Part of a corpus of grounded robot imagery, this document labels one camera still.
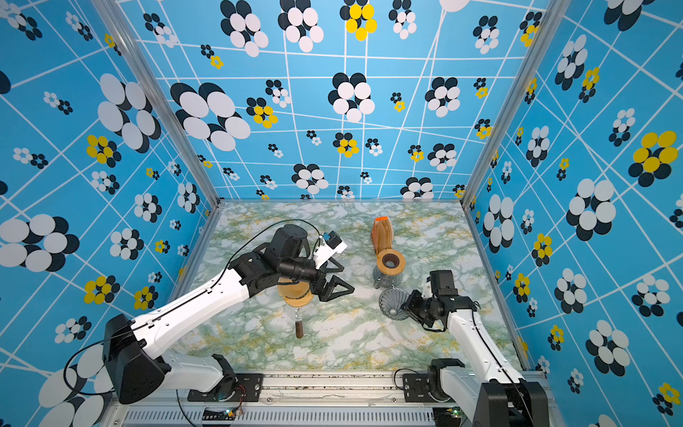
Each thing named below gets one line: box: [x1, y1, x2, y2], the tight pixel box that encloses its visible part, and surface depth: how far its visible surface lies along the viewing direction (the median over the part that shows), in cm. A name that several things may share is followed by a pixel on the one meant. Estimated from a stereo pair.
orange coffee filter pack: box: [371, 216, 394, 255], surface depth 101 cm
